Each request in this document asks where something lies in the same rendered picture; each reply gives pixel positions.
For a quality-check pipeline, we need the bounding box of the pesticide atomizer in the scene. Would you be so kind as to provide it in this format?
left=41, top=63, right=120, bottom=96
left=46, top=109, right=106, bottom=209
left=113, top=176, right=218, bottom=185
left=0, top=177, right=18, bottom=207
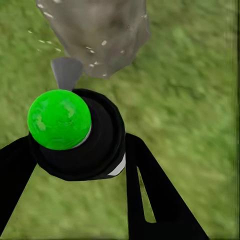
left=27, top=56, right=126, bottom=182

